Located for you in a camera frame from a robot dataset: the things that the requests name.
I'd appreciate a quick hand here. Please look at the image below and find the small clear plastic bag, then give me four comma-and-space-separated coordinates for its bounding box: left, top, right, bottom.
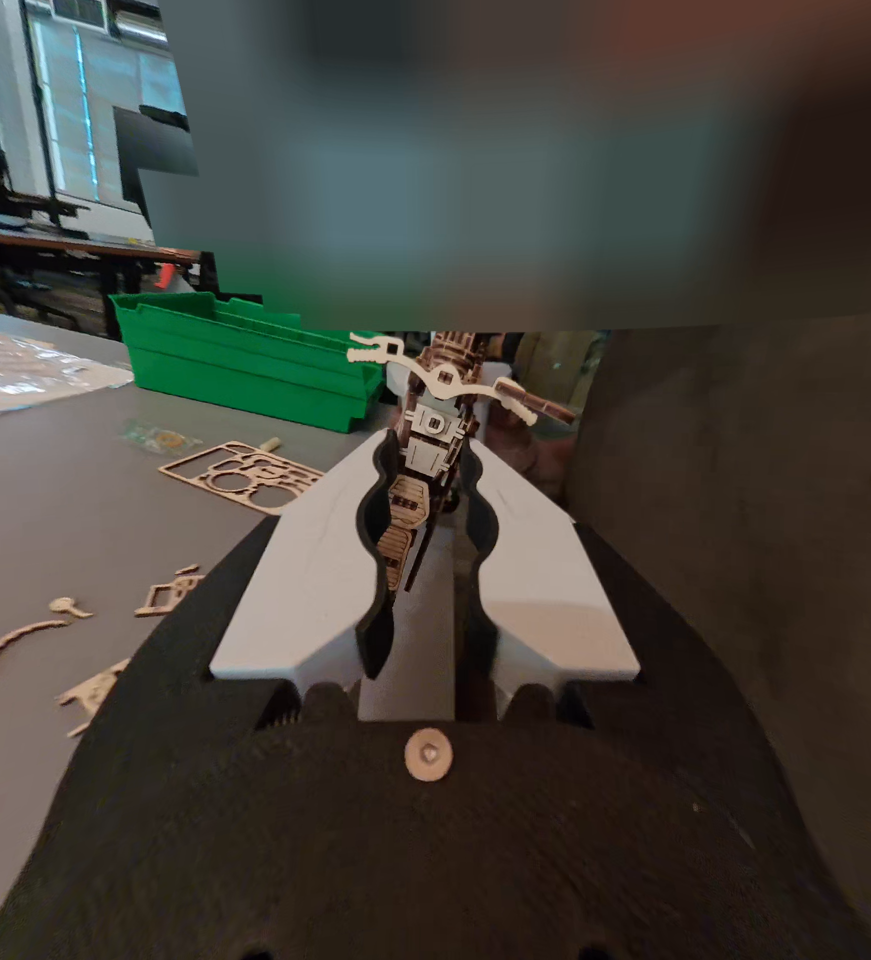
124, 423, 200, 457

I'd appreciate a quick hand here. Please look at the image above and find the wooden workbench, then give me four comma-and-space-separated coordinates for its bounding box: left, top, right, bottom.
0, 219, 204, 316

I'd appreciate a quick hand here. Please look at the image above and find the grey desk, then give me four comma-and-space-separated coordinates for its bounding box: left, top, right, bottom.
0, 309, 455, 954

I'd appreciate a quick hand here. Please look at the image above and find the notched wooden puzzle offcut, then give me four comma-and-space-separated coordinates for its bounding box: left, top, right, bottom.
56, 658, 131, 740

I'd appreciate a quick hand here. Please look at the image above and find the black monitor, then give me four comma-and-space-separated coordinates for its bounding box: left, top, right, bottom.
113, 105, 200, 226

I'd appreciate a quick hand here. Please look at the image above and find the curved toothed wooden piece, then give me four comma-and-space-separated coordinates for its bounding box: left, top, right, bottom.
0, 618, 69, 682

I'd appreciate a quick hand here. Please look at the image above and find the green plastic bin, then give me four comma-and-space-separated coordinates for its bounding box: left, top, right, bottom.
109, 291, 388, 435

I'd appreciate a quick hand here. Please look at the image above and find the slotted wooden puzzle offcut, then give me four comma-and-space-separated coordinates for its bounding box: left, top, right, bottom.
134, 566, 204, 620

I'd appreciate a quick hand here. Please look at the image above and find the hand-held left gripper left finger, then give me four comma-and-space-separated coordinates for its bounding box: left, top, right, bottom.
209, 427, 398, 702

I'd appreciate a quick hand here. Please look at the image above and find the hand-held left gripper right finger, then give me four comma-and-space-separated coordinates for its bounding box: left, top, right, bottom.
456, 437, 642, 717

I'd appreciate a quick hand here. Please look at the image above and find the wooden sheet with round cutouts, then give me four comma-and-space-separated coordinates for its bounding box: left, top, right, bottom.
158, 441, 326, 517

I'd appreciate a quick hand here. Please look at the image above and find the wooden motorcycle model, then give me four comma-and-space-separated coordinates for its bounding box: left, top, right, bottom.
345, 330, 579, 594

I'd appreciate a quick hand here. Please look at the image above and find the person's right hand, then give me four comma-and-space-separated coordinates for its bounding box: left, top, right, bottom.
494, 407, 564, 501

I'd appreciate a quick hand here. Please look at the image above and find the clear plastic wrapping sheet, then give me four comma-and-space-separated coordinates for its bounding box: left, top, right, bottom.
0, 322, 133, 415

